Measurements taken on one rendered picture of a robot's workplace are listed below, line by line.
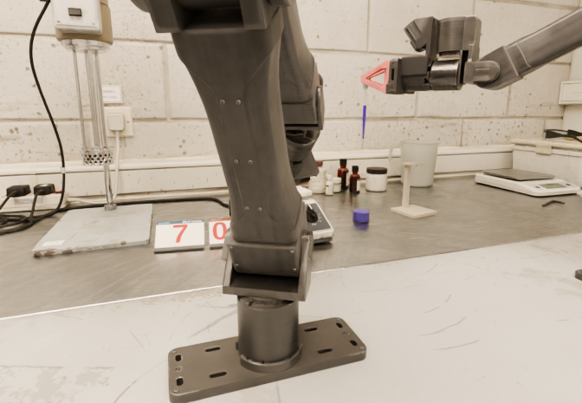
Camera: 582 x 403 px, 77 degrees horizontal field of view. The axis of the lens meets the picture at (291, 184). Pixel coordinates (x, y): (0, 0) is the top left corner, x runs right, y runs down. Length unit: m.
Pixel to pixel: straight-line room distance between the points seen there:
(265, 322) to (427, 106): 1.27
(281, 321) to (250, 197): 0.13
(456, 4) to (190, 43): 1.45
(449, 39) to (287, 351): 0.60
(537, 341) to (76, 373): 0.49
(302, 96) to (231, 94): 0.17
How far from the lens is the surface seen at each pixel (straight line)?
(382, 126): 1.42
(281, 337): 0.38
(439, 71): 0.77
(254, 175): 0.29
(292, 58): 0.37
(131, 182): 1.17
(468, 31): 0.78
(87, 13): 0.84
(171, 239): 0.75
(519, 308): 0.59
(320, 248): 0.71
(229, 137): 0.27
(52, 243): 0.84
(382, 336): 0.47
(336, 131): 1.33
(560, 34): 0.75
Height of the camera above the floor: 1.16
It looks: 11 degrees down
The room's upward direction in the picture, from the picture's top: straight up
